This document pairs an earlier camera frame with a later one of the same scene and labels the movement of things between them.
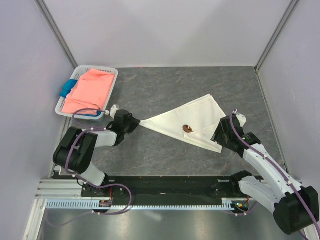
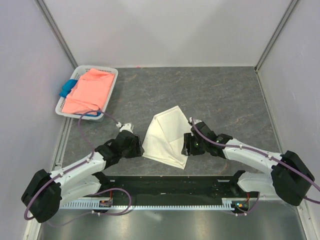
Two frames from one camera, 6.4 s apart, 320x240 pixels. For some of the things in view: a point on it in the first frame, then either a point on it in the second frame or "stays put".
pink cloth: [91, 91] stays put
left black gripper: [135, 123] → [138, 150]
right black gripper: [217, 136] → [187, 146]
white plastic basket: [76, 74] stays put
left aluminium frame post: [42, 5] stays put
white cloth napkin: [196, 121] → [166, 137]
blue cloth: [67, 87] stays put
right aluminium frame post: [291, 7] stays put
